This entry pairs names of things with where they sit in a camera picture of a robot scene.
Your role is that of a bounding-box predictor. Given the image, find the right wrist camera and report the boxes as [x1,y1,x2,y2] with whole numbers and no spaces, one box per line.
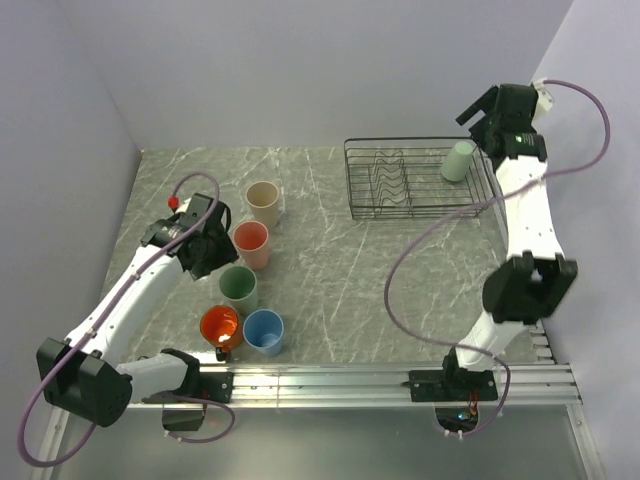
[531,79,554,120]

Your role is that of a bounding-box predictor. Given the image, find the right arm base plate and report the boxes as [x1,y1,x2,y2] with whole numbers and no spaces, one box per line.
[403,370,498,433]

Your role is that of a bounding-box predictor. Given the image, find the salmon pink plastic cup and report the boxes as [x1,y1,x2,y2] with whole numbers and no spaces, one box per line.
[232,220,269,270]

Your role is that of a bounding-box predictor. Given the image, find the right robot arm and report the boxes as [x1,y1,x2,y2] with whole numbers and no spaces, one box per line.
[440,83,578,400]

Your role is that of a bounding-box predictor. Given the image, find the blue plastic cup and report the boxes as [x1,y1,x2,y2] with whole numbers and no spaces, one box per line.
[243,309,284,357]

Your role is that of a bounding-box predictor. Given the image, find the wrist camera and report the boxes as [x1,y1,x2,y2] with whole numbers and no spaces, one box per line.
[168,196,191,214]
[531,79,554,120]

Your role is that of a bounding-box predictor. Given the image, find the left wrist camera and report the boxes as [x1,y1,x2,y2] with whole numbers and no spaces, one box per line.
[168,196,191,214]

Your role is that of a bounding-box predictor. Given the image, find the black wire dish rack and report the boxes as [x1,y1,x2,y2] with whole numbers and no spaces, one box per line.
[343,136,495,220]

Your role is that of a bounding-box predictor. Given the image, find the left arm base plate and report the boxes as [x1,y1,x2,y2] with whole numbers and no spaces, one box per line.
[141,370,235,434]

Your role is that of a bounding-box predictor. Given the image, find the tall green plastic cup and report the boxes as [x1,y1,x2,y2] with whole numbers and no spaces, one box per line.
[218,266,258,316]

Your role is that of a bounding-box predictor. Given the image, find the small light green cup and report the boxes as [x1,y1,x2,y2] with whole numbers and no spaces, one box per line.
[440,141,474,182]

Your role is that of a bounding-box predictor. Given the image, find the aluminium mounting rail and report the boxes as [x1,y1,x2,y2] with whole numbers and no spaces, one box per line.
[54,362,584,411]

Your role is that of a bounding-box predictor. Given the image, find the orange glass mug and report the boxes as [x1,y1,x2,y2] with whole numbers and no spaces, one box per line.
[200,305,244,362]

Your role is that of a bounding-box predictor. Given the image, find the beige plastic cup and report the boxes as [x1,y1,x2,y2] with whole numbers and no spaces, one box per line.
[246,181,280,229]

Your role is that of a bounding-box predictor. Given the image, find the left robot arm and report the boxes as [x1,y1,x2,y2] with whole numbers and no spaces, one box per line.
[36,194,238,427]

